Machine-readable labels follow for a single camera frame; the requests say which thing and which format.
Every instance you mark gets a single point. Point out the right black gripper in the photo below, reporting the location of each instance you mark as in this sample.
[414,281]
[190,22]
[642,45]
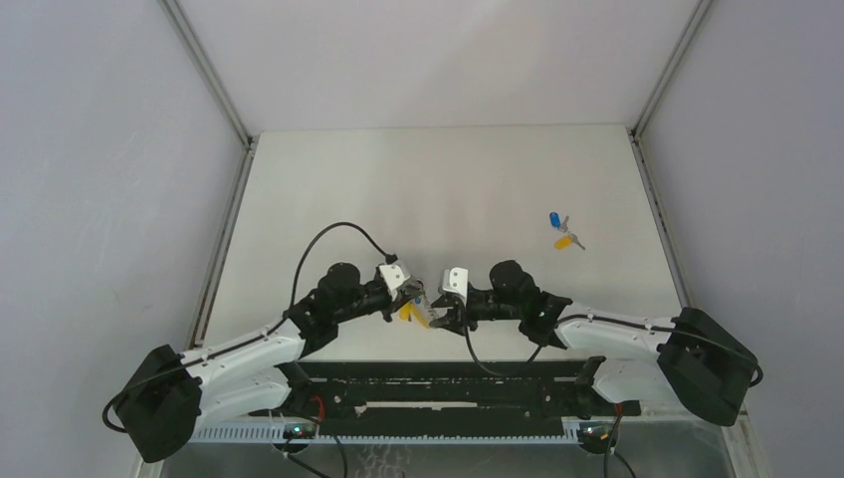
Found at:
[453,323]

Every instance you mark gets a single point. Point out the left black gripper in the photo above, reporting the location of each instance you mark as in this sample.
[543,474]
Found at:
[388,306]

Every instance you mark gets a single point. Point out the yellow tagged key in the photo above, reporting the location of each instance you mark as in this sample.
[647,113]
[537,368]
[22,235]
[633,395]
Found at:
[567,240]

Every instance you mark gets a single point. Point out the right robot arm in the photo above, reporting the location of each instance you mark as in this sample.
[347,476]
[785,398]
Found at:
[688,358]

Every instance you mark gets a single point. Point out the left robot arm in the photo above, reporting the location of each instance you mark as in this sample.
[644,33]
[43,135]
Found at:
[172,395]

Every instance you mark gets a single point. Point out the blue tagged key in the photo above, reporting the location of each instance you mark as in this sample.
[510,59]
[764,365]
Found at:
[559,222]

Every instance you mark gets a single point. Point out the left green circuit board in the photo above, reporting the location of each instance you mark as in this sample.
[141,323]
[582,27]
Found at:
[300,431]

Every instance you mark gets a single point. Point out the green circuit board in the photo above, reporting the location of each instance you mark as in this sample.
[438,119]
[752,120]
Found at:
[300,431]
[596,438]

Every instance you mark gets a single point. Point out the right green circuit board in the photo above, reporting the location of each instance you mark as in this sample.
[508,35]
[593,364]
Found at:
[596,438]

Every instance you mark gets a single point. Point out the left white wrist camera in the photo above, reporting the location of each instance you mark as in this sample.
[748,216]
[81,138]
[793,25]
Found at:
[395,277]

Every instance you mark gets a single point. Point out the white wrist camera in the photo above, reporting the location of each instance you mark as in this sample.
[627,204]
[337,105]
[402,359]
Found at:
[455,281]
[395,277]

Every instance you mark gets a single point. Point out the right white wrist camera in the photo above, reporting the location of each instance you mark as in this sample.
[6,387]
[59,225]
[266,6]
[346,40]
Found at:
[455,281]

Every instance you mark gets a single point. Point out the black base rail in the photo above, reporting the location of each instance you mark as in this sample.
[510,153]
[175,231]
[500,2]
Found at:
[441,396]

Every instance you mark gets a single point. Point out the white slotted cable duct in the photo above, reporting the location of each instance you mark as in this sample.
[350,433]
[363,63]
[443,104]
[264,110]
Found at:
[264,432]

